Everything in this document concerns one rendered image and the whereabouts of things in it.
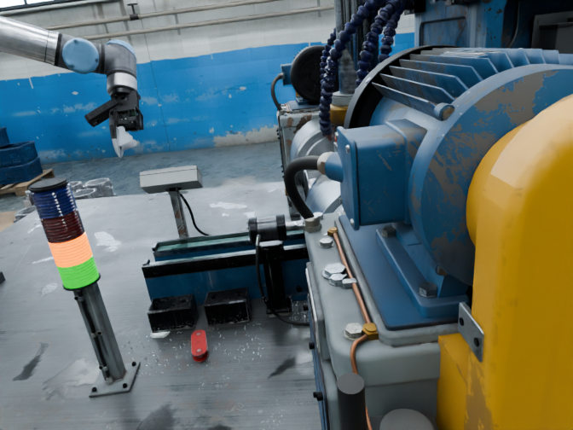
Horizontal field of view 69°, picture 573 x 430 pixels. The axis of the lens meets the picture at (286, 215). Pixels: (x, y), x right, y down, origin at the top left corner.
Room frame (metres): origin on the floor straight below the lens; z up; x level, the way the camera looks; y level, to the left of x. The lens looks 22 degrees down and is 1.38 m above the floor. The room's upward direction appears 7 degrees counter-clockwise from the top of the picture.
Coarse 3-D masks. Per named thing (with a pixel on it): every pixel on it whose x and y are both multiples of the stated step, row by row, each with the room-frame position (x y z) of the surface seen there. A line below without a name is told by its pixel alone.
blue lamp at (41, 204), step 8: (32, 192) 0.67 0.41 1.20; (48, 192) 0.65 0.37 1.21; (56, 192) 0.65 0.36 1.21; (64, 192) 0.66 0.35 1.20; (40, 200) 0.65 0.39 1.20; (48, 200) 0.65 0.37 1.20; (56, 200) 0.65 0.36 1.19; (64, 200) 0.66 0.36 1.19; (72, 200) 0.67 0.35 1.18; (40, 208) 0.65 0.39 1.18; (48, 208) 0.64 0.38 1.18; (56, 208) 0.65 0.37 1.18; (64, 208) 0.65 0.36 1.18; (72, 208) 0.67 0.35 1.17; (40, 216) 0.65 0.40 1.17; (48, 216) 0.65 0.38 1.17; (56, 216) 0.65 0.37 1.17
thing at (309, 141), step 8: (312, 120) 1.29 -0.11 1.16; (304, 128) 1.26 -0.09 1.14; (312, 128) 1.20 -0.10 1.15; (296, 136) 1.29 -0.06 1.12; (304, 136) 1.18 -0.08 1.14; (312, 136) 1.14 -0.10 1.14; (320, 136) 1.14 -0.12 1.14; (296, 144) 1.21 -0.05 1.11; (304, 144) 1.14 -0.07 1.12; (312, 144) 1.14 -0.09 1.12; (320, 144) 1.14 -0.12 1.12; (328, 144) 1.14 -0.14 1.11; (296, 152) 1.15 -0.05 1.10; (304, 152) 1.14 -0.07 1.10; (312, 152) 1.14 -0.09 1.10; (320, 152) 1.14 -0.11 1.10; (328, 152) 1.14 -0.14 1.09; (296, 176) 1.14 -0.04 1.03; (296, 184) 1.14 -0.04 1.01; (304, 184) 1.14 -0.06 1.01
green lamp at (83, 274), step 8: (80, 264) 0.65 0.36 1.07; (88, 264) 0.66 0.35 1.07; (64, 272) 0.65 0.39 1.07; (72, 272) 0.65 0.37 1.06; (80, 272) 0.65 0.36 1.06; (88, 272) 0.66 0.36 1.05; (96, 272) 0.68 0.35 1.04; (64, 280) 0.65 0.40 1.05; (72, 280) 0.65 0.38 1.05; (80, 280) 0.65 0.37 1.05; (88, 280) 0.65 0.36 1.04
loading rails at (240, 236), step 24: (168, 240) 1.04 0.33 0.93; (192, 240) 1.04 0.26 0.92; (216, 240) 1.03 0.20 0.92; (240, 240) 1.01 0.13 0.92; (288, 240) 1.01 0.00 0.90; (144, 264) 0.91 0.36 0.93; (168, 264) 0.90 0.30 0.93; (192, 264) 0.90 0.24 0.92; (216, 264) 0.90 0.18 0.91; (240, 264) 0.90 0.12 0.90; (288, 264) 0.90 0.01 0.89; (168, 288) 0.90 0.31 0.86; (192, 288) 0.90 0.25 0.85; (216, 288) 0.90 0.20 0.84; (264, 288) 0.90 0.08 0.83; (288, 288) 0.90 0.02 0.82
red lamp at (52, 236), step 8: (64, 216) 0.65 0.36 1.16; (72, 216) 0.66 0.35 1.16; (48, 224) 0.65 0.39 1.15; (56, 224) 0.65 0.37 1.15; (64, 224) 0.65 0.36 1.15; (72, 224) 0.66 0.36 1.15; (80, 224) 0.67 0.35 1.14; (48, 232) 0.65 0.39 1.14; (56, 232) 0.65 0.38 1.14; (64, 232) 0.65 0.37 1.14; (72, 232) 0.66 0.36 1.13; (80, 232) 0.67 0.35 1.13; (48, 240) 0.65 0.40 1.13; (56, 240) 0.64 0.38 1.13; (64, 240) 0.65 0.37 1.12
